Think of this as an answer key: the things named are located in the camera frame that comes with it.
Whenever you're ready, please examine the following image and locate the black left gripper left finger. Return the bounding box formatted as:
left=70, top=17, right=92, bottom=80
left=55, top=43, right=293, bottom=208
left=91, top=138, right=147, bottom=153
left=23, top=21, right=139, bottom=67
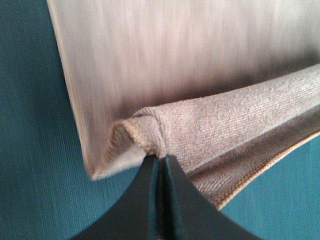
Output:
left=72, top=156, right=159, bottom=240

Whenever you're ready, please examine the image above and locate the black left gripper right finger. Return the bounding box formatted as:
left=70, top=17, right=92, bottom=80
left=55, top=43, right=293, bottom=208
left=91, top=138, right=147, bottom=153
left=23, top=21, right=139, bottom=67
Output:
left=161, top=155, right=258, bottom=240

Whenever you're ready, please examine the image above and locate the brown microfibre towel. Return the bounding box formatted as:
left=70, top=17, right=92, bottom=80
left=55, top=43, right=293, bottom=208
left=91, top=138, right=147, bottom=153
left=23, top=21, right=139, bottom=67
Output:
left=47, top=0, right=320, bottom=209

